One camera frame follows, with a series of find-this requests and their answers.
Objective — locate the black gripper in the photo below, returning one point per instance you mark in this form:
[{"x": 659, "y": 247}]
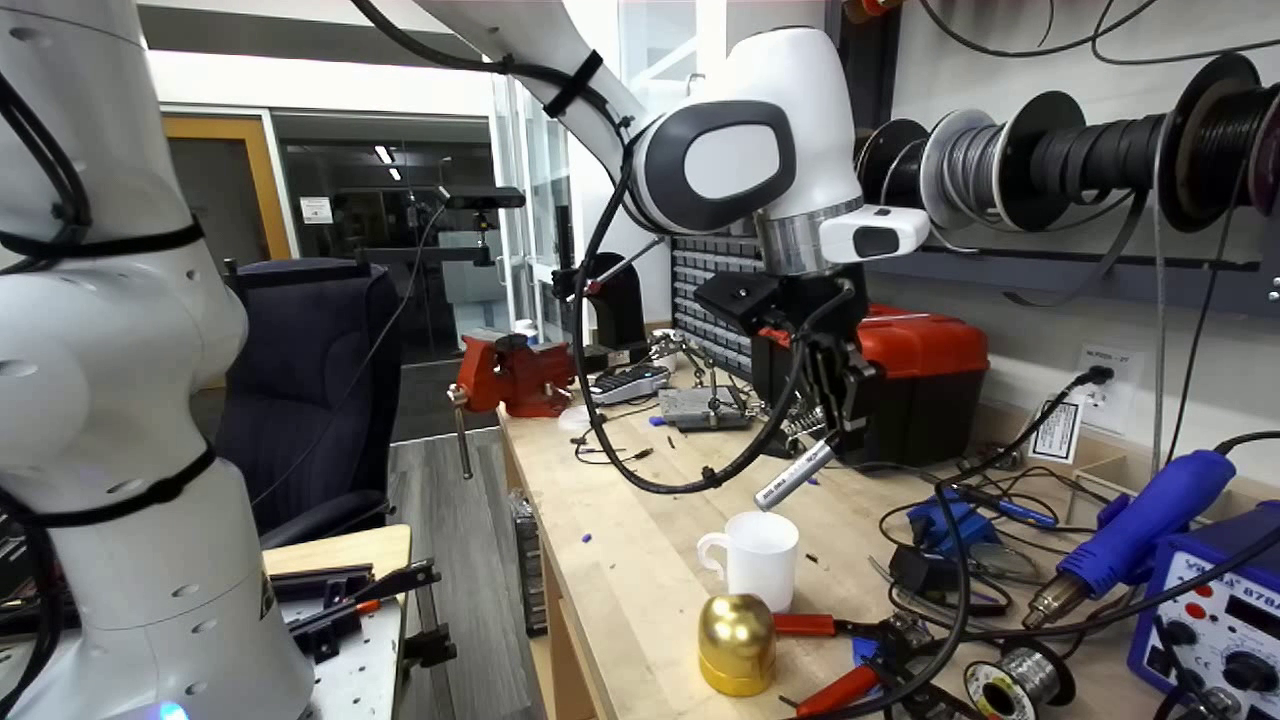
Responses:
[{"x": 820, "y": 312}]

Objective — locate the silver black marker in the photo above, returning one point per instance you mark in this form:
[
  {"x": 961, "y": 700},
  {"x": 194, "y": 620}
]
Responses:
[{"x": 798, "y": 473}]

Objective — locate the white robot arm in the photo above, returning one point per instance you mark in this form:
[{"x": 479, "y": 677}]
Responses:
[{"x": 113, "y": 312}]

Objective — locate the white mug cup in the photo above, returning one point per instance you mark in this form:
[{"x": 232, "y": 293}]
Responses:
[{"x": 755, "y": 555}]

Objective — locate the red black toolbox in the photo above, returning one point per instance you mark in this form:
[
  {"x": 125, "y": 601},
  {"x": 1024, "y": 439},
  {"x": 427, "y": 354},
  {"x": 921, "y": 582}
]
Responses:
[{"x": 919, "y": 378}]

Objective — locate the small parts drawer cabinet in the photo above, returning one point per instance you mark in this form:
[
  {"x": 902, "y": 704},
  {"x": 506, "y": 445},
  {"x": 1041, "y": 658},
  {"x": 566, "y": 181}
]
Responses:
[{"x": 700, "y": 271}]

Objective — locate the gold tip cleaner holder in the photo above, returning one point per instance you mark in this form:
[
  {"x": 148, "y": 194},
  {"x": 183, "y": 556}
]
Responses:
[{"x": 733, "y": 646}]

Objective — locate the red bench vise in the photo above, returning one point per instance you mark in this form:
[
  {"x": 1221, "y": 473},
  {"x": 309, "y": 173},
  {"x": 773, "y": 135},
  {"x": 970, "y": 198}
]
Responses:
[{"x": 513, "y": 373}]

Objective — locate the blue hot air gun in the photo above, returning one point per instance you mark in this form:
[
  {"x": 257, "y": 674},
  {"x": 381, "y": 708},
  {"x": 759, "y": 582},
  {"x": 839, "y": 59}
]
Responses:
[{"x": 1130, "y": 528}]

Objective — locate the blue soldering station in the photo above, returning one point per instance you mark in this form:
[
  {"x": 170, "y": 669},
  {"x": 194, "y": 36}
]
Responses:
[{"x": 1221, "y": 632}]

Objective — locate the black office chair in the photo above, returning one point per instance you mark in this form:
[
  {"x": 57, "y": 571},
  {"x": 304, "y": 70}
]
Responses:
[{"x": 313, "y": 395}]

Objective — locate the red handled pliers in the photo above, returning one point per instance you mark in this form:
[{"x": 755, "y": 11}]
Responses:
[{"x": 863, "y": 660}]

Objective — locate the white wire spool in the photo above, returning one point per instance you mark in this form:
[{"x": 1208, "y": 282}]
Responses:
[{"x": 956, "y": 170}]

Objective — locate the wall power outlet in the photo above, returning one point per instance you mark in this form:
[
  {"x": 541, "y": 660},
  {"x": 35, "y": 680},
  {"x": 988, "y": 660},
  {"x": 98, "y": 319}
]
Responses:
[{"x": 1105, "y": 373}]

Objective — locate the black wire spool left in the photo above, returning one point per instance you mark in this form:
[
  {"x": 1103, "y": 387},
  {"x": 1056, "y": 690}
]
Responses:
[{"x": 890, "y": 160}]

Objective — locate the black wire spool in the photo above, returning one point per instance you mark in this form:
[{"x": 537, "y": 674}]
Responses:
[
  {"x": 1048, "y": 156},
  {"x": 890, "y": 160},
  {"x": 1208, "y": 142}
]

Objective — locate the solder wire spool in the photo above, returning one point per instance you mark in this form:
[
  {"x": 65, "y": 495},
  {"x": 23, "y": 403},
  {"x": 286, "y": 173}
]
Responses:
[{"x": 1016, "y": 687}]

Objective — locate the black wire spool middle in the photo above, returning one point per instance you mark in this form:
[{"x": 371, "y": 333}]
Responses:
[{"x": 1048, "y": 156}]

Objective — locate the black wire spool right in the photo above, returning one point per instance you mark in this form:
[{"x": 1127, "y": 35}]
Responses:
[{"x": 1208, "y": 142}]

